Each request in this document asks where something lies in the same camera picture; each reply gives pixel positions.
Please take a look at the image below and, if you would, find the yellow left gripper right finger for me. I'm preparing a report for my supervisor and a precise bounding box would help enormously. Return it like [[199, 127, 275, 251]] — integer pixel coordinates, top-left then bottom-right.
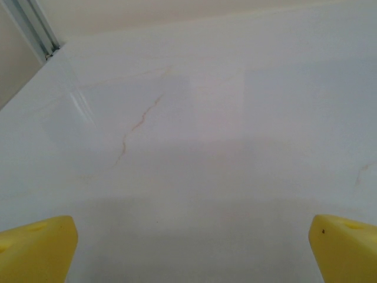
[[307, 214, 377, 283]]

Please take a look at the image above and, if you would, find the aluminium frame post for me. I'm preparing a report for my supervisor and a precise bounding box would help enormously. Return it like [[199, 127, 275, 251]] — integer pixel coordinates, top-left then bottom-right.
[[4, 0, 62, 61]]

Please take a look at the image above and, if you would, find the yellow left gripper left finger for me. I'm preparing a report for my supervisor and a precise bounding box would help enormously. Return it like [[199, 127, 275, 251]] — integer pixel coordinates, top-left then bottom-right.
[[0, 215, 79, 283]]

